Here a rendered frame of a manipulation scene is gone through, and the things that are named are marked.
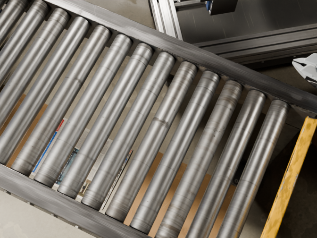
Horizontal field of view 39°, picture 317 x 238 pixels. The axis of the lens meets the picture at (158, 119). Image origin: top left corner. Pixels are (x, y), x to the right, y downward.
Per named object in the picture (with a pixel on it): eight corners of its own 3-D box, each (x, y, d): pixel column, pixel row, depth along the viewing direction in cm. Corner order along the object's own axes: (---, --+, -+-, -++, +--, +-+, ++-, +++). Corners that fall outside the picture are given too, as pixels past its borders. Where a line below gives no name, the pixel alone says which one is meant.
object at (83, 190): (133, 149, 194) (133, 148, 193) (102, 209, 185) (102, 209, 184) (58, 115, 199) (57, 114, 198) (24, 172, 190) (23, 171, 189)
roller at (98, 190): (181, 59, 122) (170, 47, 119) (100, 217, 107) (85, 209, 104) (168, 60, 126) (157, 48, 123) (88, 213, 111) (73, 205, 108)
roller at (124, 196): (203, 69, 122) (194, 57, 118) (124, 230, 107) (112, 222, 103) (188, 68, 125) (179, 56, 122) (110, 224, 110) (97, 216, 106)
